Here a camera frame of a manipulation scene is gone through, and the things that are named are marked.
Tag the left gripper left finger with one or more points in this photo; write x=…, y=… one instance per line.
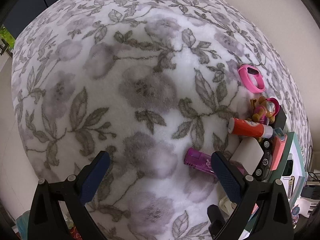
x=46, y=219

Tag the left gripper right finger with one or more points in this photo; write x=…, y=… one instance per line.
x=273, y=219

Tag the cream hair claw clip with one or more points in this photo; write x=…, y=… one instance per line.
x=227, y=206

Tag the black toy car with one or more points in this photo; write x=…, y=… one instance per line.
x=263, y=168

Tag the white charger cube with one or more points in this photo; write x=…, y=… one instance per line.
x=247, y=155

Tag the purple lighter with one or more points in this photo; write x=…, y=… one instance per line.
x=202, y=162

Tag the orange glue bottle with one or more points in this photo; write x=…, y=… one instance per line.
x=248, y=128

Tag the black power adapter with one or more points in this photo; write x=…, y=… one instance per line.
x=280, y=119

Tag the pink puppy toy figure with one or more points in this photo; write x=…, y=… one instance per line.
x=264, y=110

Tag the pink smart band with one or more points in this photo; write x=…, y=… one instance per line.
x=251, y=78

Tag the white smart watch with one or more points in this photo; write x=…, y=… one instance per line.
x=288, y=168

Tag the white power strip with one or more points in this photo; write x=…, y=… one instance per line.
x=306, y=206

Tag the black plugged charger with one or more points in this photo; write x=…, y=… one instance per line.
x=311, y=191

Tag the teal white box tray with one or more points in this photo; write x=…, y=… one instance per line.
x=291, y=146

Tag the floral white blanket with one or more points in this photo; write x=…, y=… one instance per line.
x=143, y=80

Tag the green box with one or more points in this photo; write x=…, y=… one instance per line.
x=7, y=41

